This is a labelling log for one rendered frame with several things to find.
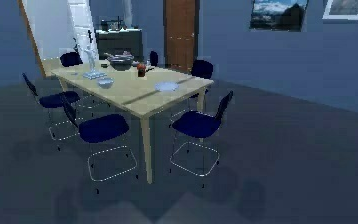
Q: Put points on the pale blue bowl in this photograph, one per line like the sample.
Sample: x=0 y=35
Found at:
x=105 y=82

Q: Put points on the white open door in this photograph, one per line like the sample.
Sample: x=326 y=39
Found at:
x=83 y=30

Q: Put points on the white plate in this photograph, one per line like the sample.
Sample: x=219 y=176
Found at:
x=166 y=86

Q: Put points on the white figurine statue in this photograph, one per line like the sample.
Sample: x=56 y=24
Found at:
x=91 y=60

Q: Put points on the brown wooden door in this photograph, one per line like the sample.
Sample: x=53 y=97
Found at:
x=180 y=33

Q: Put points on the pale wooden dining table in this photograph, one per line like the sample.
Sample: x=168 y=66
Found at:
x=133 y=89

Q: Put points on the dark blue chair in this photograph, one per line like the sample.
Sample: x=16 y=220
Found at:
x=201 y=68
x=55 y=98
x=197 y=124
x=70 y=59
x=102 y=127
x=153 y=58

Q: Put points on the small dark flat object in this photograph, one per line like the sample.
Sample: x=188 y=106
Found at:
x=104 y=65

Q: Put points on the red and black kettle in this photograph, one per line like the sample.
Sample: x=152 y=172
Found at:
x=141 y=70

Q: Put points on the dark grey pan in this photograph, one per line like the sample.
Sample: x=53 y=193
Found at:
x=121 y=61

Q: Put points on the dark grey cabinet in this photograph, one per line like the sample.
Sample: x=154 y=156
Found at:
x=119 y=43

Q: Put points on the mountain landscape picture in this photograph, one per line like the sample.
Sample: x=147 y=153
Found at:
x=277 y=14

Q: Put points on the white framed picture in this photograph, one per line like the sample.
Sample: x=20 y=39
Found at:
x=345 y=8

